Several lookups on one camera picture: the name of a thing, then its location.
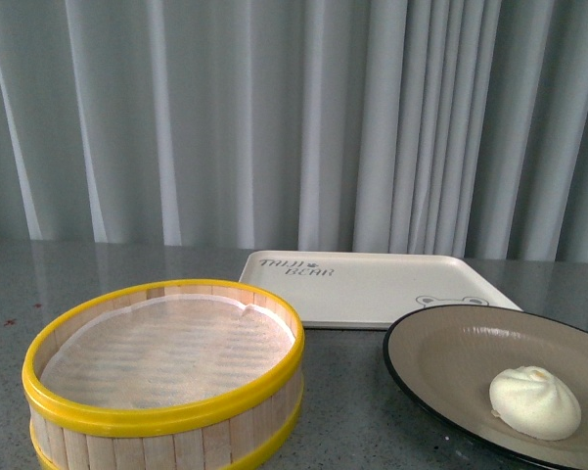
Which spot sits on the cream bear-print serving tray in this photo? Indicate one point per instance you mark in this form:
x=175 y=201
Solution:
x=367 y=291

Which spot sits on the beige plate with black rim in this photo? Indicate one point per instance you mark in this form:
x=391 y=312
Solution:
x=444 y=358

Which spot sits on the white steamed bun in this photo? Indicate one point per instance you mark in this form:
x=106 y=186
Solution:
x=535 y=402

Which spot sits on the yellow-rimmed bamboo steamer basket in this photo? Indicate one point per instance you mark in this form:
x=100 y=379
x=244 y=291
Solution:
x=237 y=430

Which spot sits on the grey pleated curtain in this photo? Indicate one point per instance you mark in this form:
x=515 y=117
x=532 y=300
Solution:
x=410 y=127

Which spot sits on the white steamer liner cloth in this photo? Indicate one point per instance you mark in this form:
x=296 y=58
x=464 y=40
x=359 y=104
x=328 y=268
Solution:
x=167 y=352

